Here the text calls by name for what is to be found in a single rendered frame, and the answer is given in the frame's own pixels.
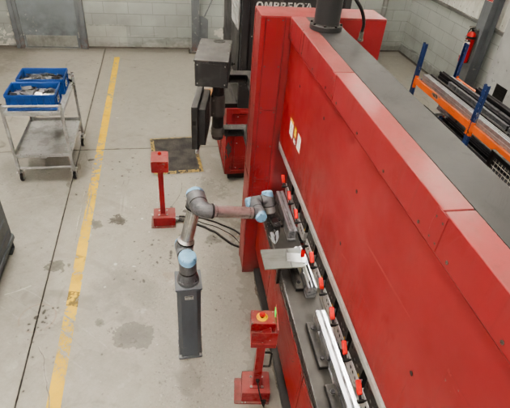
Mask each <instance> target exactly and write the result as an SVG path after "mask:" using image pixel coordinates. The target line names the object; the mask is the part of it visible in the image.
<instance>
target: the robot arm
mask: <svg viewBox="0 0 510 408"><path fill-rule="evenodd" d="M186 197H187V200H186V203H185V208H186V210H187V211H186V214H185V221H184V224H183V228H182V232H181V235H180V236H179V237H178V238H177V239H176V241H175V250H176V255H177V259H178V263H179V273H178V275H177V278H176V280H177V283H178V284H179V285H180V286H181V287H184V288H191V287H195V286H196V285H197V284H198V283H199V275H198V272H197V256H196V253H195V252H194V250H193V246H194V242H195V240H194V238H193V237H194V233H195V230H196V226H197V223H198V217H201V218H204V219H213V218H214V217H215V218H234V219H256V220H257V221H258V222H259V223H262V222H264V221H266V220H267V221H266V222H264V225H265V229H266V230H267V233H268V235H269V238H270V239H271V240H272V242H273V243H274V244H276V243H277V241H278V237H279V234H280V228H281V224H280V222H279V221H278V220H277V218H276V217H275V215H276V214H275V205H274V195H273V191H272V190H265V191H262V192H261V195H257V196H252V197H248V198H246V199H245V200H244V202H245V206H216V205H215V204H214V203H209V202H208V201H207V199H206V195H205V192H204V191H203V189H202V188H200V187H197V186H194V187H191V188H190V189H188V190H187V192H186ZM263 206H264V208H263ZM273 230H274V233H273V232H272V231H273ZM274 238H275V240H274Z"/></svg>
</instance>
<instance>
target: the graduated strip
mask: <svg viewBox="0 0 510 408"><path fill-rule="evenodd" d="M279 147H280V149H281V152H282V153H283V157H284V159H285V161H286V164H287V167H288V170H289V172H290V174H291V178H292V180H293V182H294V185H295V188H296V190H297V193H298V194H299V197H300V201H301V203H302V205H303V208H304V211H305V213H306V215H307V217H308V221H309V223H310V226H311V228H312V231H313V234H314V236H315V238H316V241H317V244H318V246H319V249H320V251H321V254H322V257H323V259H324V261H325V264H326V267H327V269H328V271H329V275H330V277H331V279H332V282H333V284H334V287H335V290H336V292H337V294H338V298H339V300H340V302H341V305H342V308H343V310H344V313H345V315H346V318H347V320H348V323H349V325H350V328H351V331H352V333H353V335H354V338H355V341H356V343H357V346H358V348H359V352H360V354H361V356H362V358H363V361H364V364H365V366H366V369H367V371H368V375H369V376H370V379H371V381H372V384H373V387H374V389H375V391H376V395H377V397H378V399H379V402H380V405H381V408H385V405H384V403H383V401H382V398H381V396H380V393H379V390H378V388H377V386H376V382H375V381H374V378H373V376H372V372H371V370H370V367H369V366H368V362H367V360H366V358H365V355H364V353H363V350H362V347H361V346H360V343H359V339H358V338H357V335H356V333H355V330H354V327H353V325H352V323H351V319H350V318H349V315H348V313H347V310H346V307H345V305H344V303H343V301H342V297H341V295H340V293H339V290H338V287H337V284H336V282H335V280H334V277H333V275H332V272H331V270H330V267H329V264H328V262H327V260H326V258H325V254H324V252H323V250H322V247H321V244H320V242H319V240H318V238H317V234H316V232H315V230H314V227H313V225H312V222H311V219H310V218H309V215H308V212H307V209H306V207H305V205H304V201H303V199H302V197H301V195H300V192H299V189H298V187H297V184H296V182H295V179H294V177H293V175H292V172H291V169H290V167H289V164H288V162H287V159H286V156H285V155H284V152H283V149H282V147H281V144H280V143H279Z"/></svg>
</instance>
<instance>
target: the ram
mask: <svg viewBox="0 0 510 408"><path fill-rule="evenodd" d="M291 119H292V120H293V122H294V127H293V133H292V138H291V135H290V134H289V130H290V124H291ZM295 127H296V129H297V131H296V137H295V136H294V133H295ZM298 132H299V135H300V137H301V144H300V154H299V153H298V151H297V149H296V143H297V138H298ZM293 138H294V139H295V144H294V143H293ZM279 142H280V144H281V147H282V149H283V152H284V155H285V156H286V159H287V162H288V164H289V167H290V169H291V172H292V175H293V177H294V179H295V182H296V184H297V187H298V189H299V192H300V195H301V197H302V199H303V201H304V205H305V207H306V209H307V212H308V215H309V218H310V219H311V222H312V225H313V227H314V230H315V232H316V234H317V238H318V240H319V242H320V244H321V247H322V250H323V252H324V254H325V258H326V260H327V262H328V264H329V267H330V270H331V272H332V275H333V277H334V280H335V282H336V284H337V287H338V290H339V293H340V295H341V297H342V301H343V303H344V305H345V307H346V310H347V313H348V315H349V318H350V319H351V323H352V325H353V327H354V330H355V333H356V335H357V338H358V339H359V343H360V346H361V347H362V350H363V353H364V355H365V358H366V360H367V362H368V366H369V367H370V370H371V372H372V376H373V378H374V381H375V382H376V386H377V388H378V390H379V393H380V396H381V398H382V401H383V403H384V405H385V408H510V363H509V362H508V361H507V359H506V358H505V356H504V354H503V353H502V351H501V350H500V349H499V347H498V346H497V344H496V343H495V341H494V340H493V338H492V337H491V335H490V334H489V333H488V331H487V329H486V328H485V326H484V325H483V323H482V322H481V321H480V320H479V318H478V316H477V315H476V313H475V312H474V310H473V309H472V308H471V306H470V304H469V303H468V301H467V300H466V299H465V297H464V296H463V295H462V293H461V291H460V290H459V288H458V287H457V285H456V283H455V282H454V281H453V280H452V278H451V277H450V275H449V274H448V272H447V270H446V269H445V268H444V266H443V265H442V263H441V262H440V260H439V259H438V257H437V256H436V255H435V253H434V252H433V250H432V249H431V246H430V245H429V244H428V243H427V241H426V240H425V238H424V237H423V235H422V234H421V232H420V231H419V229H418V228H417V227H416V225H415V224H414V222H413V220H412V219H411V217H410V216H409V215H408V214H407V212H406V210H405V209H404V207H403V206H402V204H401V203H400V202H399V200H398V199H397V197H396V196H395V194H394V193H393V191H392V190H391V189H390V187H389V185H388V184H387V182H386V181H385V179H384V177H383V176H382V175H381V174H380V172H379V171H378V169H377V168H376V166H375V164H374V163H373V162H372V160H371V159H370V157H369V156H368V154H367V153H366V151H365V150H364V149H363V147H362V146H361V144H360V143H359V141H358V139H357V138H356V137H355V135H354V134H353V133H352V131H351V129H350V128H349V126H348V125H347V123H346V122H345V121H344V119H343V118H342V116H341V114H340V113H339V111H338V110H337V109H336V108H335V106H334V104H333V103H332V101H331V100H330V98H329V97H328V96H327V94H326V93H325V91H324V90H323V88H322V87H321V85H320V84H319V83H318V81H317V79H316V78H315V76H314V75H313V73H312V71H311V70H310V69H309V68H308V66H307V65H306V63H305V62H304V60H303V58H302V57H301V56H300V54H299V53H298V51H297V50H296V48H295V47H294V45H293V44H292V43H291V47H290V54H289V61H288V68H287V81H286V88H285V96H284V102H283V116H282V123H281V130H280V137H279ZM278 148H279V151H280V153H281V156H282V158H283V162H284V163H285V166H286V168H287V171H288V174H289V177H290V178H291V174H290V172H289V170H288V167H287V164H286V161H285V159H284V157H283V153H282V152H281V149H280V147H279V145H278ZM291 182H292V184H293V187H294V189H295V192H296V195H297V198H298V199H299V202H300V205H301V208H302V210H303V212H304V216H305V218H306V220H307V223H308V226H309V228H310V231H311V233H312V237H313V239H314V241H315V244H316V246H317V249H318V252H319V254H320V256H321V260H322V262H323V265H324V267H325V270H326V273H327V274H328V277H329V280H330V283H331V285H332V288H333V290H334V294H335V295H336V298H337V301H338V304H339V306H340V309H341V311H342V315H343V316H344V319H345V321H346V325H347V327H348V329H349V331H350V334H351V337H352V340H353V342H354V344H355V348H356V350H357V352H358V355H359V358H360V361H361V363H362V365H363V369H364V371H365V373H366V376H367V378H368V382H369V384H370V386H371V388H372V392H373V394H374V397H375V399H376V403H377V405H378V407H379V408H381V405H380V402H379V399H378V397H377V395H376V391H375V389H374V387H373V384H372V381H371V379H370V376H369V375H368V371H367V369H366V366H365V364H364V361H363V358H362V356H361V354H360V352H359V348H358V346H357V343H356V341H355V338H354V335H353V333H352V331H351V328H350V325H349V323H348V320H347V318H346V315H345V313H344V310H343V308H342V305H341V302H340V300H339V298H338V294H337V292H336V290H335V287H334V284H333V282H332V279H331V277H330V275H329V271H328V269H327V267H326V264H325V261H324V259H323V257H322V254H321V251H320V249H319V246H318V244H317V241H316V238H315V236H314V234H313V231H312V228H311V226H310V223H309V221H308V217H307V215H306V213H305V211H304V208H303V205H302V203H301V201H300V197H299V194H298V193H297V190H296V188H295V185H294V182H293V180H292V178H291Z"/></svg>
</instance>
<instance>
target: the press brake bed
mask: <svg viewBox="0 0 510 408"><path fill-rule="evenodd" d="M264 222H265V221H264ZM264 222H262V223H259V222H257V238H256V247H255V249H256V254H257V260H258V264H259V267H260V268H255V269H254V270H253V273H254V277H255V281H256V285H257V292H258V296H259V300H260V305H261V310H262V311H275V306H276V304H277V312H278V340H277V345H276V348H270V351H271V352H273V358H272V362H273V366H274V374H275V377H276V381H277V386H278V393H279V397H280V401H281V405H282V408H315V406H314V404H313V400H312V395H311V392H310V388H309V385H308V380H307V377H306V374H305V370H304V365H303V362H302V359H301V355H300V350H299V347H298V343H297V341H296V337H295V332H294V329H293V325H292V322H291V317H290V313H289V311H288V307H287V302H286V299H285V295H284V292H283V287H282V284H281V280H280V279H279V283H278V284H276V282H275V276H276V270H265V268H264V265H263V261H262V258H261V251H260V250H263V249H272V248H271V244H270V238H269V236H268V233H267V230H266V229H265V225H264Z"/></svg>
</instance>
